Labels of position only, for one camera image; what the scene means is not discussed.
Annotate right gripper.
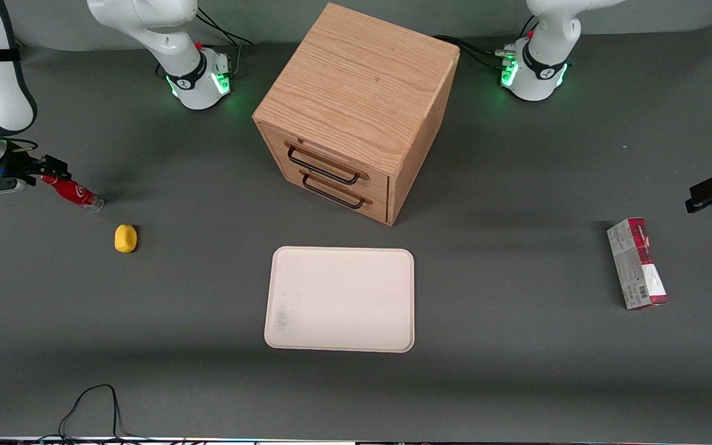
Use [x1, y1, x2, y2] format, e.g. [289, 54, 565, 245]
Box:
[0, 148, 72, 186]

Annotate red coke bottle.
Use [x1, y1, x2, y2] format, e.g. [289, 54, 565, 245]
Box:
[42, 175, 105, 213]

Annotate beige rectangular tray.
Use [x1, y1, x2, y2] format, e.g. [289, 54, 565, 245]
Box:
[264, 246, 415, 354]

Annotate yellow lemon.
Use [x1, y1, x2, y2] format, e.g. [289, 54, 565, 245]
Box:
[114, 224, 138, 254]

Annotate red and grey carton box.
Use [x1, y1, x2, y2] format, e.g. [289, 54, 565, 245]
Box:
[606, 217, 669, 311]

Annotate wooden drawer cabinet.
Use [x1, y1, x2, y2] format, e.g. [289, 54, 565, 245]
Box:
[252, 2, 460, 227]

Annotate black right arm base cables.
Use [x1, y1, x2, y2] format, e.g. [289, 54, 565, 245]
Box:
[195, 11, 253, 78]

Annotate black arm base cables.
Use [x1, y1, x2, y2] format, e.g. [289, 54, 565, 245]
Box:
[433, 17, 539, 70]
[195, 11, 253, 78]

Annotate black looped floor cable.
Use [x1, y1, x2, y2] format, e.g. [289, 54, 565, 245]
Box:
[58, 384, 146, 442]

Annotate long black drawer handle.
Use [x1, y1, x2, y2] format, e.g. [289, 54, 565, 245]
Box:
[286, 145, 362, 186]

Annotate black left arm base cables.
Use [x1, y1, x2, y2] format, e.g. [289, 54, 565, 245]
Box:
[433, 17, 539, 70]

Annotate short black drawer handle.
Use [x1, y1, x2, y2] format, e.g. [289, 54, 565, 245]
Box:
[302, 173, 367, 210]

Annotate wooden drawer with long handle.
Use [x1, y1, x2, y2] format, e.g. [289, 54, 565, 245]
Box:
[265, 125, 391, 200]

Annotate wooden drawer with short handle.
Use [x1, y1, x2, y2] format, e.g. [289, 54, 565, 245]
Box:
[282, 166, 389, 224]

